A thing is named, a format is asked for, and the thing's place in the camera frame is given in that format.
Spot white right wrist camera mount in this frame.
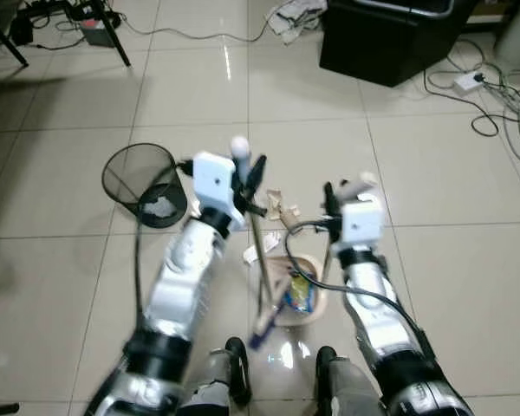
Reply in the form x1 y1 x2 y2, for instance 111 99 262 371
341 198 385 248

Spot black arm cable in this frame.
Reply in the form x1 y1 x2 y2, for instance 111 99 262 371
133 159 197 349
283 220 438 358

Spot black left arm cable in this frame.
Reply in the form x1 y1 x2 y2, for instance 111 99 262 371
133 159 197 349

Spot robot left leg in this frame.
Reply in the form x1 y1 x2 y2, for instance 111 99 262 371
179 335 253 416

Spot small white paper scrap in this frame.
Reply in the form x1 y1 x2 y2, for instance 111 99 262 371
242 244 262 266

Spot crumpled brown paper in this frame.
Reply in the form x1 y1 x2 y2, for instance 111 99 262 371
263 188 301 219

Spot white grey cloth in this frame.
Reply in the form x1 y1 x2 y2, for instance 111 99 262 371
266 0 329 45

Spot blue yellow snack wrapper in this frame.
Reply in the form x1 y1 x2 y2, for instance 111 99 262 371
285 272 315 314

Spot robot right leg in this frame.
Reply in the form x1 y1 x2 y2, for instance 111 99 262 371
315 345 387 416

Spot grey box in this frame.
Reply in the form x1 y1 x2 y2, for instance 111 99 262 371
77 16 123 47

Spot white power strip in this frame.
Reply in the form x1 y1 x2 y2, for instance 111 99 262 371
452 71 487 94

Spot black box cabinet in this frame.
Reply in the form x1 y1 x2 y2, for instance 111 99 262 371
318 0 484 88

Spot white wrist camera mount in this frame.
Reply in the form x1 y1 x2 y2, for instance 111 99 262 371
192 152 244 219
341 198 385 248

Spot black floor cable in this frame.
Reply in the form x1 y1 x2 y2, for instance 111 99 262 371
423 62 505 139

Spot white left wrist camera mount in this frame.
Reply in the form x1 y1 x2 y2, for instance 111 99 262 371
192 152 244 219

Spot black stand legs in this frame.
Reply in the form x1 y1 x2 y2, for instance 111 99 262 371
0 0 132 69

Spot grey floor cable bundle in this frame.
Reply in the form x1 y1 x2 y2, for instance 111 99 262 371
465 39 520 172

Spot crumpled white paper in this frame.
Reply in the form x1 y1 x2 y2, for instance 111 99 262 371
143 197 179 218

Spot beige long-handled dustpan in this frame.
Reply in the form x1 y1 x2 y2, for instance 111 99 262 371
267 172 380 328

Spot robot leg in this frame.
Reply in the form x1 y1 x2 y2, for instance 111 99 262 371
179 335 253 416
315 345 387 416

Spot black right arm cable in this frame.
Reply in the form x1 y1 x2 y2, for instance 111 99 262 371
283 220 438 358

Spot thin white floor cable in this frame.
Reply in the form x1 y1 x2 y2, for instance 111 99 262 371
120 9 274 43

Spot black mesh wastebasket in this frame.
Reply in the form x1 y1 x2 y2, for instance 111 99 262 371
101 142 190 230

